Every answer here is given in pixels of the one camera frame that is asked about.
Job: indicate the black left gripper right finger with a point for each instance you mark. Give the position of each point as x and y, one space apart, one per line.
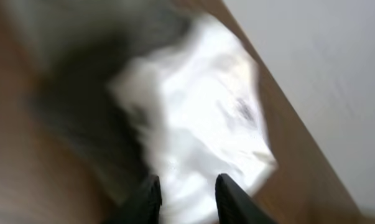
235 205

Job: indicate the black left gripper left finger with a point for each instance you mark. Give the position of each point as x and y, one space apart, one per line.
142 207

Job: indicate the white t-shirt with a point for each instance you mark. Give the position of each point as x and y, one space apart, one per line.
196 108

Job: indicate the grey folded shorts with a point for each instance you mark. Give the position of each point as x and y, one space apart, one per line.
78 47

